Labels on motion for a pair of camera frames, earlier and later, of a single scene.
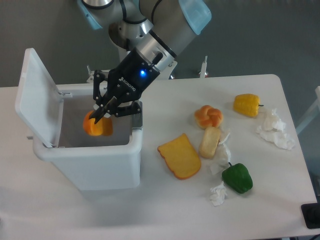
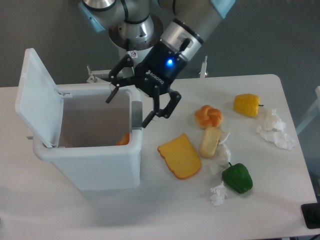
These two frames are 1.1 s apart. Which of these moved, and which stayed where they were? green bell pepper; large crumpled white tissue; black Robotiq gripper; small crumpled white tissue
Moved: black Robotiq gripper
Stayed: small crumpled white tissue; green bell pepper; large crumpled white tissue
